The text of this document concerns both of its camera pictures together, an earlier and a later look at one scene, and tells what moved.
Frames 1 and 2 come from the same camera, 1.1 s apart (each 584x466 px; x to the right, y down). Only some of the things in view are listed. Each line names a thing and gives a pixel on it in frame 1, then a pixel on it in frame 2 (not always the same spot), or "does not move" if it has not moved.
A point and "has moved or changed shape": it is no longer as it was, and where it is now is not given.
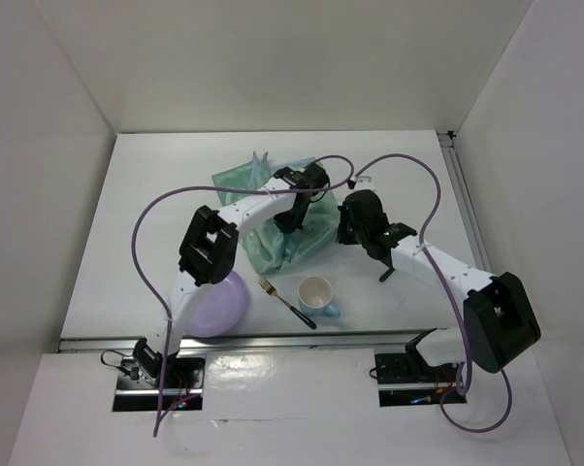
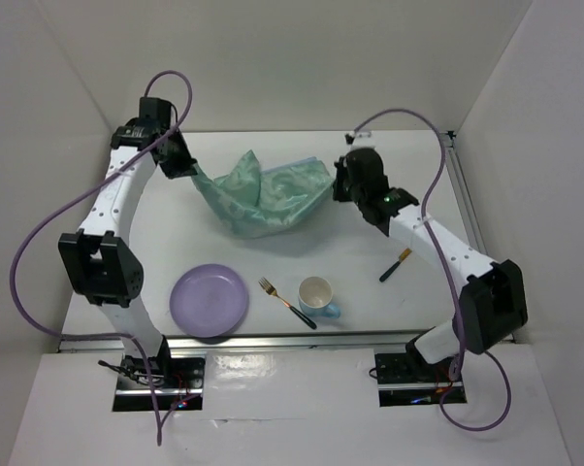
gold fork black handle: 272,289 does not move
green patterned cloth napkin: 271,246 has moved or changed shape
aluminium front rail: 324,340 does not move
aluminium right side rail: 451,146 does not move
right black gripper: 343,236 -> 340,193
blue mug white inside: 314,296 does not move
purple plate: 215,309 does not move
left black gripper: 289,224 -> 182,167
